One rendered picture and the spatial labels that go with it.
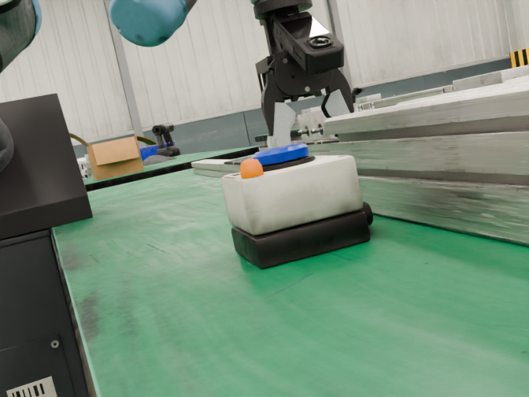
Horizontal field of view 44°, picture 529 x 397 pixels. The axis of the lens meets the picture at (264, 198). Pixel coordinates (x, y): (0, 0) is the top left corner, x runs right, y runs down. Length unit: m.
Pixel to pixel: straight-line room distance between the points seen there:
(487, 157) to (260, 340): 0.17
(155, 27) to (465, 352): 0.57
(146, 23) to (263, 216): 0.37
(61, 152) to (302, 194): 0.78
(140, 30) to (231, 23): 11.65
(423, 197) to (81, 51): 11.41
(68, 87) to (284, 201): 11.34
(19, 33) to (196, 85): 10.93
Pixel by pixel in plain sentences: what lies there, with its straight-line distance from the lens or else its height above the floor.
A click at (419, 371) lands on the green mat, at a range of 0.23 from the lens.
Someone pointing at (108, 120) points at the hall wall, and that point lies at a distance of 11.72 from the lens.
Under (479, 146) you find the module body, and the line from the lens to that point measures 0.38.
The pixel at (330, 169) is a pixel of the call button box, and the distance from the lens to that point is 0.43.
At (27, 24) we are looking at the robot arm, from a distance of 1.14.
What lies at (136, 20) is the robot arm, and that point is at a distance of 0.74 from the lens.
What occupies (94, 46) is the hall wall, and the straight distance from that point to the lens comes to 11.83.
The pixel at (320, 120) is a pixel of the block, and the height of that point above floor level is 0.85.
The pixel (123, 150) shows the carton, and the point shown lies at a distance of 2.79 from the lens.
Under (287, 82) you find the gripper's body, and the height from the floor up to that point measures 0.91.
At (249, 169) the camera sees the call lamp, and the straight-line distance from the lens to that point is 0.42.
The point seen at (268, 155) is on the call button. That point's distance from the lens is 0.44.
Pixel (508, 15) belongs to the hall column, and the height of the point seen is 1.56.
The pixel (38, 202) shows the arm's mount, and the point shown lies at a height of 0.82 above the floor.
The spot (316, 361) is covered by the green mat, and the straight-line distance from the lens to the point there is 0.26.
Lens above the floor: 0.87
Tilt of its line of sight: 7 degrees down
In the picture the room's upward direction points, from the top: 12 degrees counter-clockwise
